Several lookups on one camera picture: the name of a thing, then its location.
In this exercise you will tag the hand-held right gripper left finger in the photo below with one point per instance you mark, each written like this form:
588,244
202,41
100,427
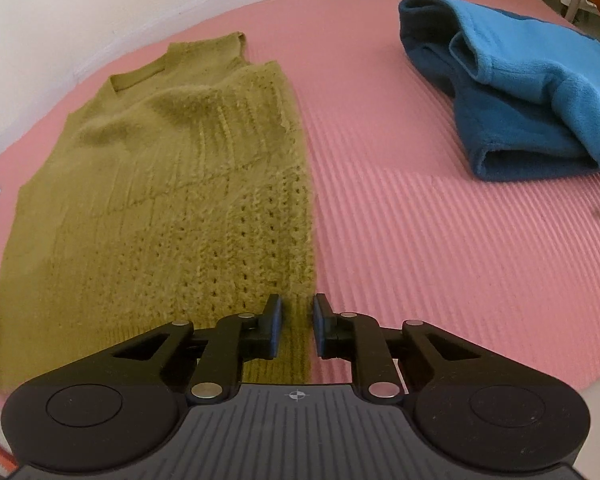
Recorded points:
275,327

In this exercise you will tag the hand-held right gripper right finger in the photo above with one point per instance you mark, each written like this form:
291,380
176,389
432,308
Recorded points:
319,327

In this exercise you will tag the olive green knitted sweater vest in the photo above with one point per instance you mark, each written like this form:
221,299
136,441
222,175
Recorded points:
170,200

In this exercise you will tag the pink ribbed mat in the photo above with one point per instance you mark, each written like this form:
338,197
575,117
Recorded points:
430,240

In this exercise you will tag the blue fleece garment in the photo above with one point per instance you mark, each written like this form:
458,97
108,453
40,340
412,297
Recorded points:
520,85

